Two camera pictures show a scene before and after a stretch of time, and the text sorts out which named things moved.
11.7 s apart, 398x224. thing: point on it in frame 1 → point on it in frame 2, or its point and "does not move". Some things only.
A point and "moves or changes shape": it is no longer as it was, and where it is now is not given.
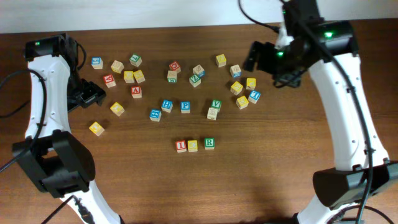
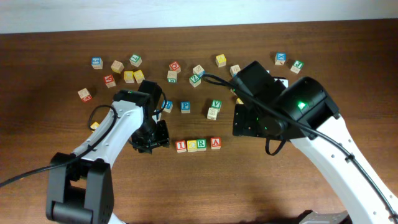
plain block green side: [171, 76] does not move
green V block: [216, 104] does not move
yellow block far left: [96, 129] does not move
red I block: [181, 146] does not move
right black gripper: [267, 53] → [244, 122]
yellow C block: [192, 145] does not move
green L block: [135, 60] does not move
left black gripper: [94, 93] → [163, 139]
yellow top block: [221, 60] does not move
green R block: [209, 143] → [201, 144]
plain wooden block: [212, 113] does not move
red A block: [136, 92] moves or changes shape
